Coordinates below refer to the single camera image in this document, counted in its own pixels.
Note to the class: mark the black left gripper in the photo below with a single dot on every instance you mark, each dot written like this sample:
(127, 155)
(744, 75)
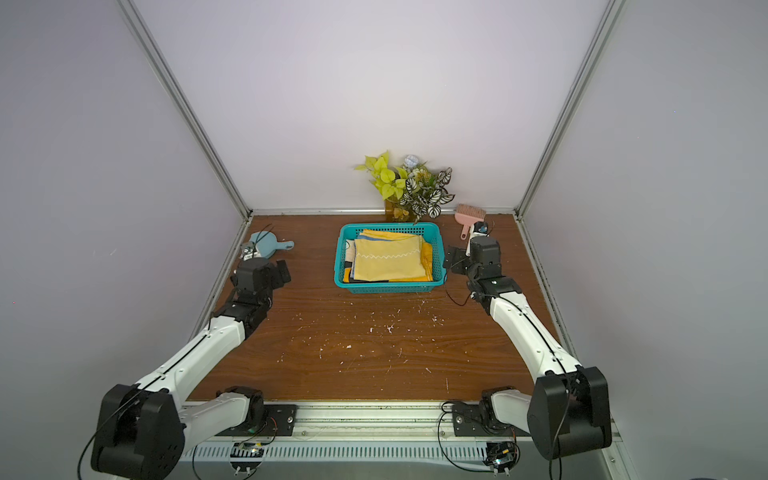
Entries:
(274, 271)

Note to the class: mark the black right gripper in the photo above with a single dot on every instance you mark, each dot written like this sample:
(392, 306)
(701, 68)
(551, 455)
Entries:
(455, 260)

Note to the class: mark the orange patterned pillowcase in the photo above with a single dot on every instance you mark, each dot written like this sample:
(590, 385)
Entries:
(426, 253)

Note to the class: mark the olive yellow zigzag pillowcase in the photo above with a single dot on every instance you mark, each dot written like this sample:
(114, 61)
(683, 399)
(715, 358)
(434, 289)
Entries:
(388, 260)

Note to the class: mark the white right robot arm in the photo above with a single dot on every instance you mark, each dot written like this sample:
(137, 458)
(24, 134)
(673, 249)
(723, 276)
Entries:
(568, 412)

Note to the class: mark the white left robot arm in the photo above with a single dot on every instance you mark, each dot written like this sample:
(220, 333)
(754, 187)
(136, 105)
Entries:
(144, 428)

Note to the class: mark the teal plastic perforated basket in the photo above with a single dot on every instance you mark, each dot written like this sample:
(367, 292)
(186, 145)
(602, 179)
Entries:
(429, 232)

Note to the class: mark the light blue dustpan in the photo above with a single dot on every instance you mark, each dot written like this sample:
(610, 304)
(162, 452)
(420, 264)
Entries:
(268, 243)

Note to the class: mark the pink hand brush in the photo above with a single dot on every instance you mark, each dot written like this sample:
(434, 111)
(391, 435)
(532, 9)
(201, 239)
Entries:
(467, 216)

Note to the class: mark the artificial potted plant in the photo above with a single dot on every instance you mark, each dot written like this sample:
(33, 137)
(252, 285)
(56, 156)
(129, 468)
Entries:
(410, 191)

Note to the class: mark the left circuit board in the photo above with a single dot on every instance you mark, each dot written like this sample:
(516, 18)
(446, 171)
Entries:
(245, 458)

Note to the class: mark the circuit board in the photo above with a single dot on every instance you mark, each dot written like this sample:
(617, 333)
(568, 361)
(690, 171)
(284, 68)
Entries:
(245, 458)
(502, 457)

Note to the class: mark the right circuit board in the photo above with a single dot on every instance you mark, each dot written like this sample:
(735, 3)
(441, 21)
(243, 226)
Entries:
(502, 457)

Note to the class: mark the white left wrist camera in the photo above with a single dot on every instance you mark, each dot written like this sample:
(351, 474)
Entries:
(249, 250)

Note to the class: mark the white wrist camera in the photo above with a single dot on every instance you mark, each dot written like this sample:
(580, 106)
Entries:
(478, 229)
(249, 250)

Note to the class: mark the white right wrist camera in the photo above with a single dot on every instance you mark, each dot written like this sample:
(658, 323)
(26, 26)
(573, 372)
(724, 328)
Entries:
(478, 229)

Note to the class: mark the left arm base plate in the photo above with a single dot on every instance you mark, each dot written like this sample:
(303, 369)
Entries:
(277, 420)

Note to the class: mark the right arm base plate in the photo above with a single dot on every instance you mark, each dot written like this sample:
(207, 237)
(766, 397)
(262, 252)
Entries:
(477, 419)

